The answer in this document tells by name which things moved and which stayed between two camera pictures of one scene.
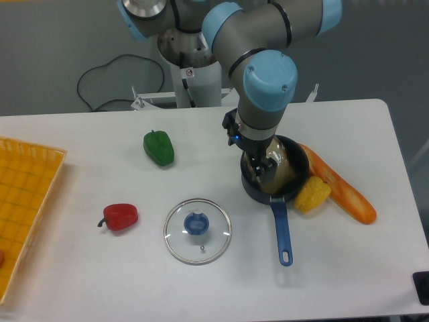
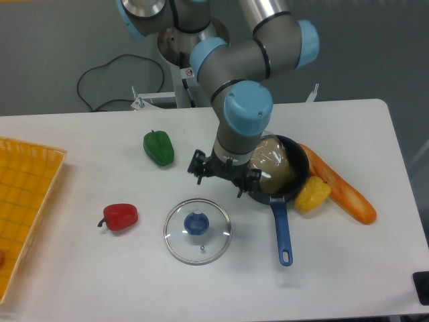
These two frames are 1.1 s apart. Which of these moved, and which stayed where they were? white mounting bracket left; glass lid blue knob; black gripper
Moved: black gripper
Stayed: white mounting bracket left; glass lid blue knob
